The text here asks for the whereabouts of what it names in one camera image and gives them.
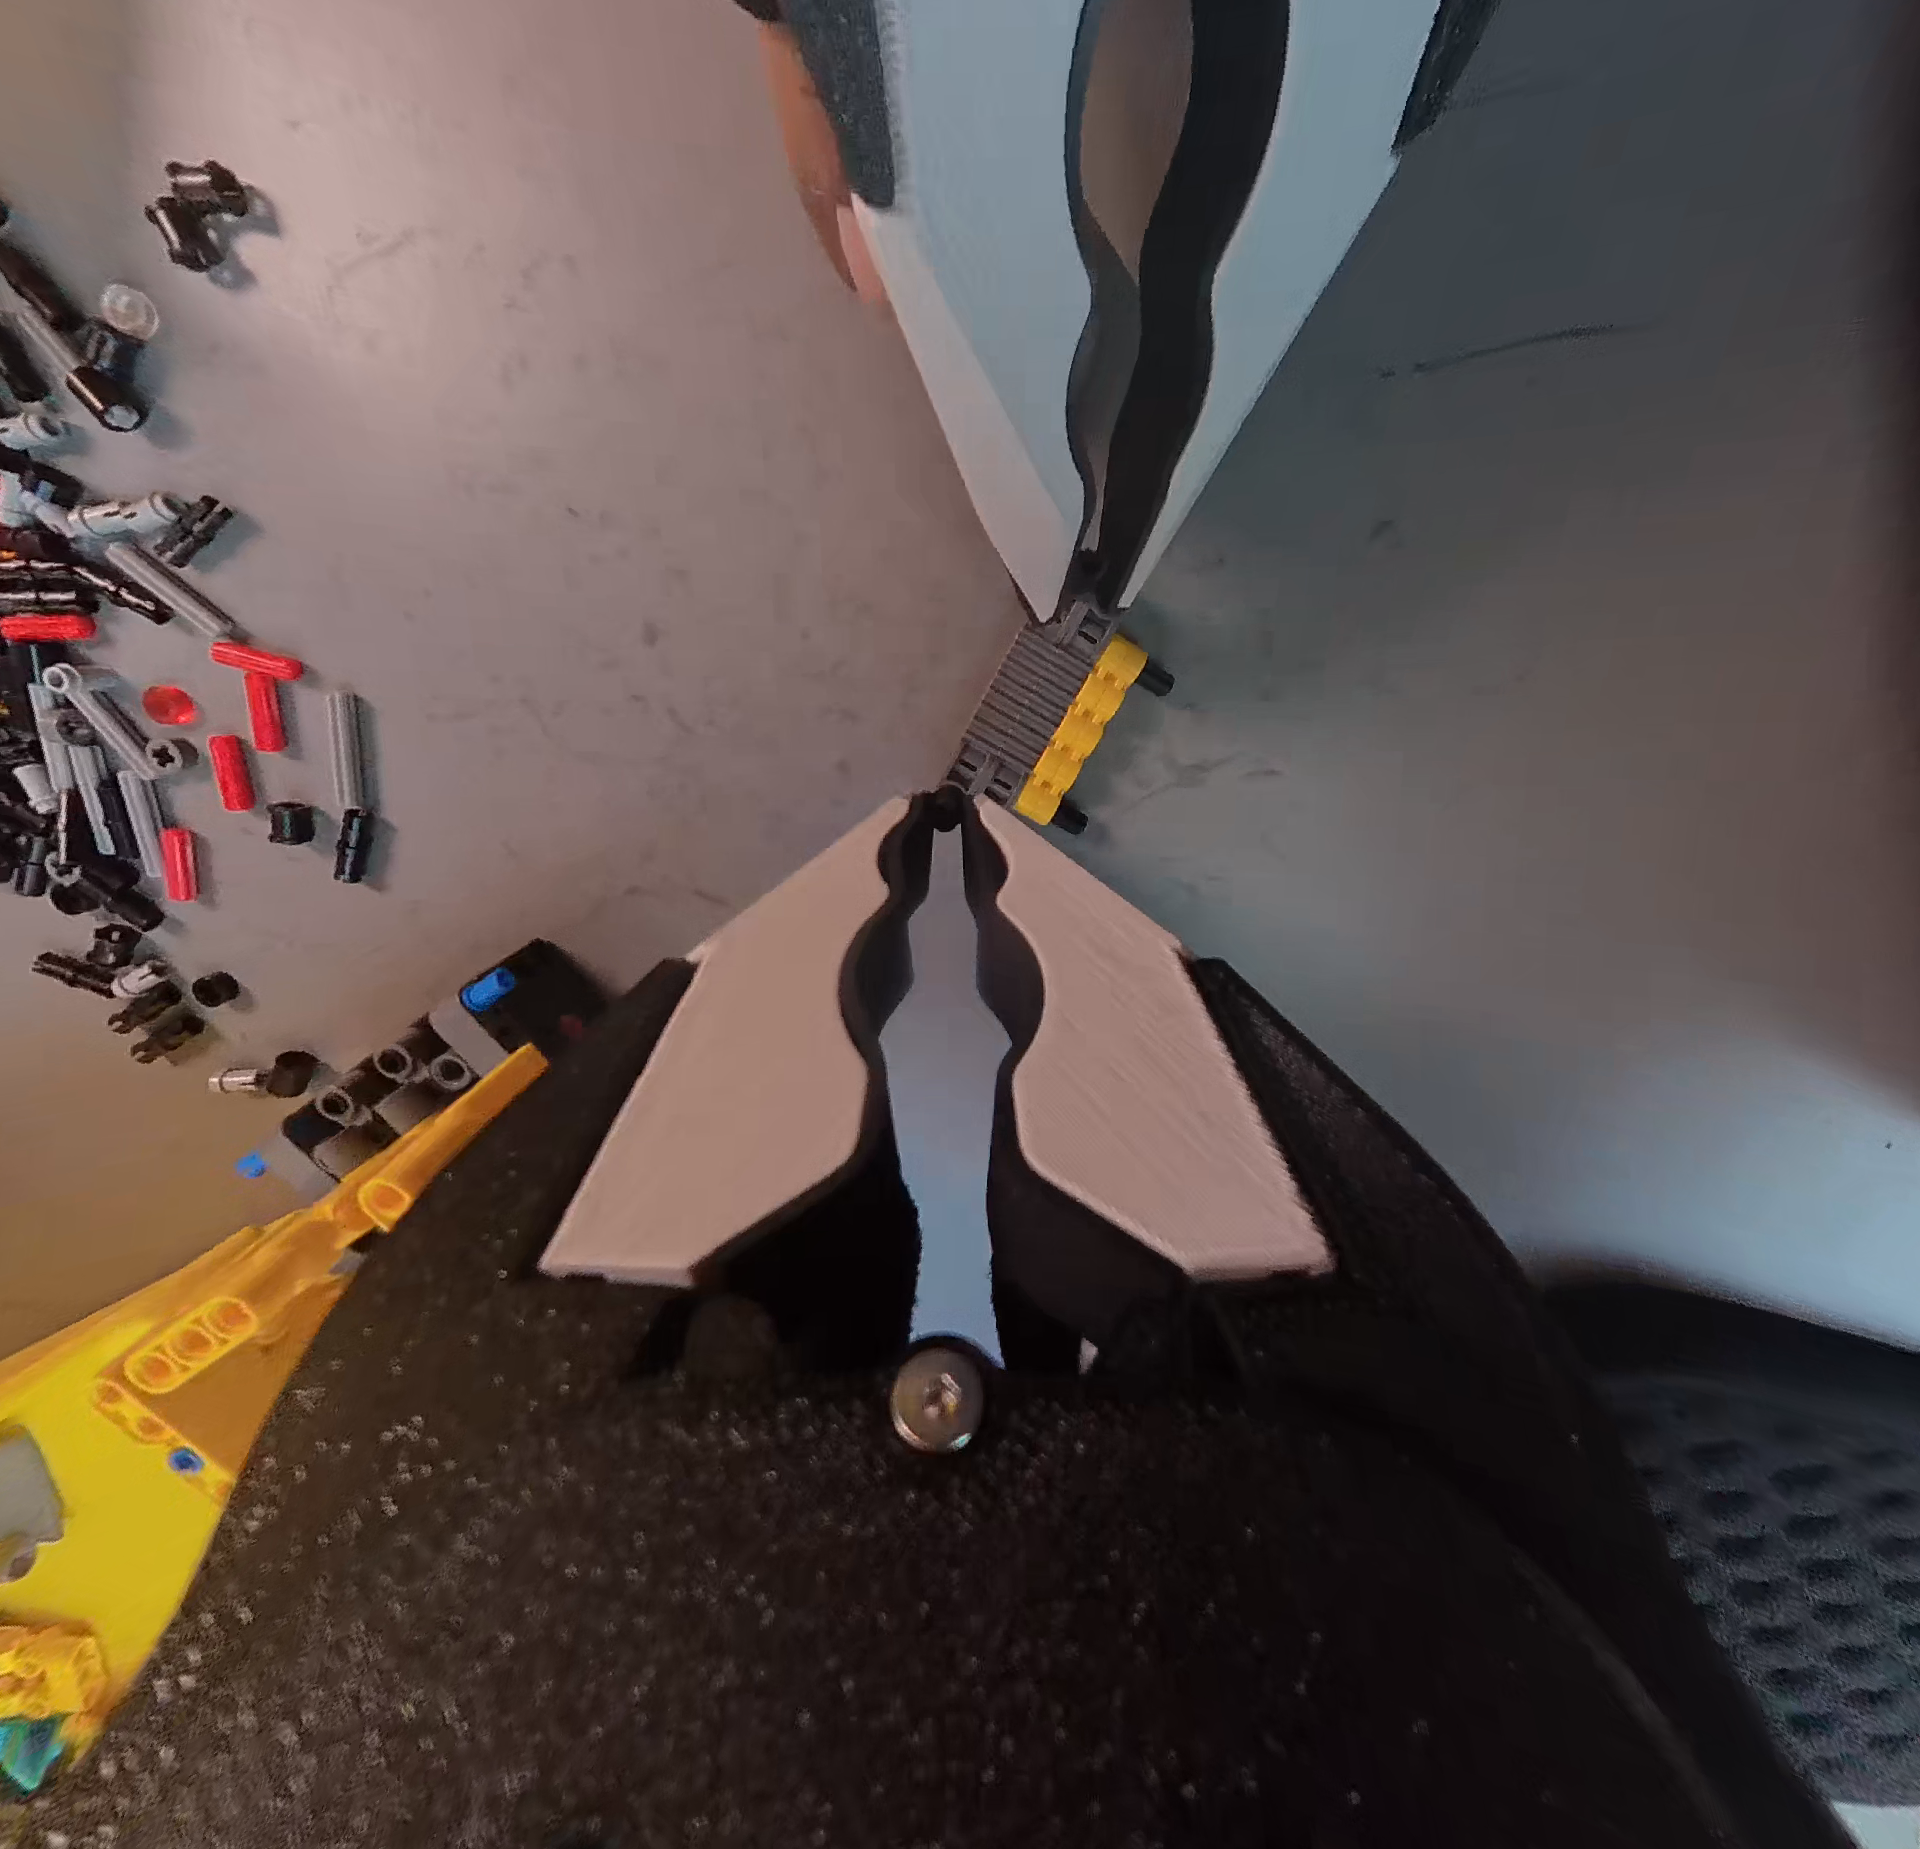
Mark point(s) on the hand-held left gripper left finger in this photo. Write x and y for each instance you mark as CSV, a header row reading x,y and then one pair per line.
x,y
705,1116

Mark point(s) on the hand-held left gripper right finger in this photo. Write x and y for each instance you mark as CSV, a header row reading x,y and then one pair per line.
x,y
1154,1116

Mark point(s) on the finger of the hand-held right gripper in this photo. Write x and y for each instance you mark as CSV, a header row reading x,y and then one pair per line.
x,y
977,230
1319,111

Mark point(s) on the black lego pin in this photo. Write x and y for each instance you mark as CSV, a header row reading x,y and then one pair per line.
x,y
945,809

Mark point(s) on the grey lego gear rack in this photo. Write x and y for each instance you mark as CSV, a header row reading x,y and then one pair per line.
x,y
1058,687
1021,693

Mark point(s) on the yellow black lego model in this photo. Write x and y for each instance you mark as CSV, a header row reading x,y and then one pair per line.
x,y
149,1401

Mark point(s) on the pile of small lego pins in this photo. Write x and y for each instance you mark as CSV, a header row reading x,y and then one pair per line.
x,y
90,754

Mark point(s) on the teal lego piece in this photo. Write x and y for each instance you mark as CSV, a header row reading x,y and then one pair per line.
x,y
27,1752

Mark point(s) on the person's right hand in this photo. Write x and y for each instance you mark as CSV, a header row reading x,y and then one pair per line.
x,y
802,154

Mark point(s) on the black mesh chair armrest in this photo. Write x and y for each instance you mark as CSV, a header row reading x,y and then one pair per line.
x,y
1784,1550

